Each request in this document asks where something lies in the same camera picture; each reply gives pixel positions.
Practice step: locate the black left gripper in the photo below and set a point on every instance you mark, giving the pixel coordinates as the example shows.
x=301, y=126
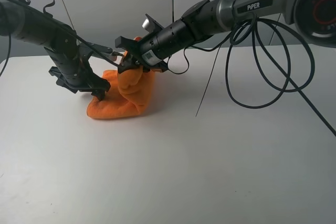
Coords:
x=81, y=81

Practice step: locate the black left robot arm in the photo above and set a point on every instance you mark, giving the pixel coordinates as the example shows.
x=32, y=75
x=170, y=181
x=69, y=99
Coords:
x=69, y=53

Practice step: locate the orange terry towel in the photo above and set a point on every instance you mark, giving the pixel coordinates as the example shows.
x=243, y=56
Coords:
x=129, y=95

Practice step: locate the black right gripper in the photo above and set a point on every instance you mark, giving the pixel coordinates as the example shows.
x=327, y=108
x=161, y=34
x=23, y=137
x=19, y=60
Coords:
x=133, y=58

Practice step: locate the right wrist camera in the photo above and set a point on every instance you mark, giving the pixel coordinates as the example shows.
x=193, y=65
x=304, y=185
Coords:
x=151, y=25

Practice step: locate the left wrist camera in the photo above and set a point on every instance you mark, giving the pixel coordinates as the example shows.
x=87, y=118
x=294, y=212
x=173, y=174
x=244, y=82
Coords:
x=86, y=52

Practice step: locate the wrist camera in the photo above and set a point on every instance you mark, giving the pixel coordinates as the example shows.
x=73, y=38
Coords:
x=151, y=25
x=86, y=52

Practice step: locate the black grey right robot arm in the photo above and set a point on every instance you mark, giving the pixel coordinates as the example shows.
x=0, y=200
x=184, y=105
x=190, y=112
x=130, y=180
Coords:
x=314, y=20

